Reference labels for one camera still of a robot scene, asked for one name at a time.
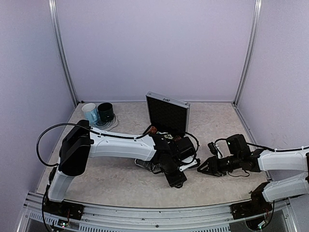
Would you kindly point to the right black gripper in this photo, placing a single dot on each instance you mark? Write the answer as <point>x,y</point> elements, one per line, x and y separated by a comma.
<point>214,167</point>

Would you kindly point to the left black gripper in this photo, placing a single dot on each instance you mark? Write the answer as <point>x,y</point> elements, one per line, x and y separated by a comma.
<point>175,181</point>

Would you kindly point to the aluminium poker case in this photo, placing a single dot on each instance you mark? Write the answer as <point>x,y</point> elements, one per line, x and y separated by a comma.
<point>166,116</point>

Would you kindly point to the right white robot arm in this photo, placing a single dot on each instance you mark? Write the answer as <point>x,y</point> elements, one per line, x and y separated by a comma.
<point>263,159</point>

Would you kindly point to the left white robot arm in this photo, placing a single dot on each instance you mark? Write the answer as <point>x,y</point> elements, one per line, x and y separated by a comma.
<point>84,142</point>

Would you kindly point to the left chip row in case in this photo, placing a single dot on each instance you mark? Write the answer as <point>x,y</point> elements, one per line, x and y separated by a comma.
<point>152,130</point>

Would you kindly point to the grey round coaster tray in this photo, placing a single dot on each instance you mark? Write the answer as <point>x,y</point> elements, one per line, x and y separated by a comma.
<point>106,126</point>

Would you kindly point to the dark green mug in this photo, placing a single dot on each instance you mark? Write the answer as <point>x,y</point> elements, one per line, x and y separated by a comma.
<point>105,111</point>

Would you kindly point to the light blue mug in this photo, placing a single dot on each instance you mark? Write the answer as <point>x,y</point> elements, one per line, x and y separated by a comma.
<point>91,114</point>

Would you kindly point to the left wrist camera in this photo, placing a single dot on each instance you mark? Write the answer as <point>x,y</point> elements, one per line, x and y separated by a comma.
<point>190,162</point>

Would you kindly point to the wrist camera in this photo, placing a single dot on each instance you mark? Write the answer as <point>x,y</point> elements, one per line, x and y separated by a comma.
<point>190,162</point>
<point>214,149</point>

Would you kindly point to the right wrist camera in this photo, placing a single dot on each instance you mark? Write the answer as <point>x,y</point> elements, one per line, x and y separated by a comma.
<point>214,149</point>

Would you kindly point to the front aluminium rail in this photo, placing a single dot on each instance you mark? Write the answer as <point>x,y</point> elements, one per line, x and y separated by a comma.
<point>103,218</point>

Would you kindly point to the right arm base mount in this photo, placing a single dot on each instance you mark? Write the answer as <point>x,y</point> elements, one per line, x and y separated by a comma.
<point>248,209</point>

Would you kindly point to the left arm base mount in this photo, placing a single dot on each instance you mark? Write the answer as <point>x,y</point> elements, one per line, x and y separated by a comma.
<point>64,209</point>

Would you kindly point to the right aluminium frame post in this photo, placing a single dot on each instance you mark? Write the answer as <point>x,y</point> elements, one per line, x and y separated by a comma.
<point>249,52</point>

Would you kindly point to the aluminium frame post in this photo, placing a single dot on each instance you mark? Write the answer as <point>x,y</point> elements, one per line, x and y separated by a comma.
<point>249,52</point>
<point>61,51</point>

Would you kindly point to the left aluminium frame post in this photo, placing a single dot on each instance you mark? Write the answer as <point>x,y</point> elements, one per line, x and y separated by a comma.
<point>61,51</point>

